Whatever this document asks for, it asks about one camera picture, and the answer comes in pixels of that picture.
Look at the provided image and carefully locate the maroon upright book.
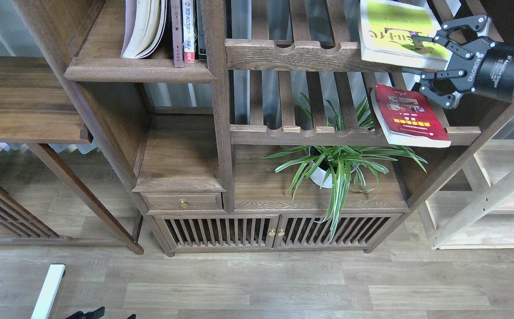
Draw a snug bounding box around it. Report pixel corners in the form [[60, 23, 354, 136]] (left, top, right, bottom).
[[169, 0, 184, 67]]

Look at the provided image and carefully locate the white plant pot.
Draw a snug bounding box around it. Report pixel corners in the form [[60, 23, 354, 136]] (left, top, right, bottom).
[[310, 161, 334, 189]]

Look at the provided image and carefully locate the brass drawer knob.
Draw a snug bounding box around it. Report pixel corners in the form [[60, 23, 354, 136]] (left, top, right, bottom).
[[179, 198, 188, 209]]

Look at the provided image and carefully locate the pale lavender cover book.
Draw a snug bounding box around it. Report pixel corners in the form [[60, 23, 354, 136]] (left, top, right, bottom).
[[121, 0, 168, 58]]

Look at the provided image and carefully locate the dark wooden bookshelf cabinet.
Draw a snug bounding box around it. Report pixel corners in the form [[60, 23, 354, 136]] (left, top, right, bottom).
[[14, 0, 514, 256]]

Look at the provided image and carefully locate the red cover book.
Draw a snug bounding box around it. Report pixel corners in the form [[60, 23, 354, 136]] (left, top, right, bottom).
[[372, 83, 451, 148]]

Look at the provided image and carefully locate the dark wooden side table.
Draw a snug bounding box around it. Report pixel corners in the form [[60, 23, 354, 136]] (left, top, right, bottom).
[[0, 57, 144, 254]]

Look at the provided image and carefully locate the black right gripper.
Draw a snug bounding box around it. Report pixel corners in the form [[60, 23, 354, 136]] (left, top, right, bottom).
[[401, 15, 514, 109]]

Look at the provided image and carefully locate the white metal bar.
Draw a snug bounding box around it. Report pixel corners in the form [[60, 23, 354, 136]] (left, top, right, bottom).
[[31, 263, 66, 319]]

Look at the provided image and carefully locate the yellow green cover book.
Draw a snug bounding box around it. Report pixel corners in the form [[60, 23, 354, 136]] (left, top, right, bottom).
[[358, 0, 451, 70]]

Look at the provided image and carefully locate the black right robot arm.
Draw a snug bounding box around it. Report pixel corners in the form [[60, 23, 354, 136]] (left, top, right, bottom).
[[402, 15, 514, 109]]

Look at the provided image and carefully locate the dark upright book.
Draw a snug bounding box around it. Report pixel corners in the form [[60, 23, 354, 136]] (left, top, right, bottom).
[[195, 0, 208, 61]]

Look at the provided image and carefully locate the light wooden shelf unit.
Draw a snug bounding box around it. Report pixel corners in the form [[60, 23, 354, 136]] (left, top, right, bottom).
[[418, 140, 514, 249]]

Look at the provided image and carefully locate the green spider plant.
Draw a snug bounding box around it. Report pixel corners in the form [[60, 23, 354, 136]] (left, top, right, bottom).
[[260, 92, 429, 242]]

